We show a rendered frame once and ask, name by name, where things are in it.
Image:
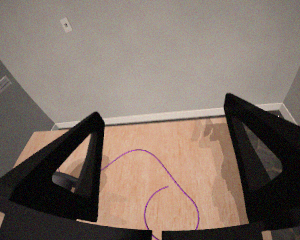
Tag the black and grey cable reel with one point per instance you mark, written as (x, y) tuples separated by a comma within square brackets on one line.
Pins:
[(64, 180)]

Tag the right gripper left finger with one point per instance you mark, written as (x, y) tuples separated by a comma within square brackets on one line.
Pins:
[(30, 182)]

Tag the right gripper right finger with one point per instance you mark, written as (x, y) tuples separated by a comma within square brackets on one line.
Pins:
[(282, 137)]

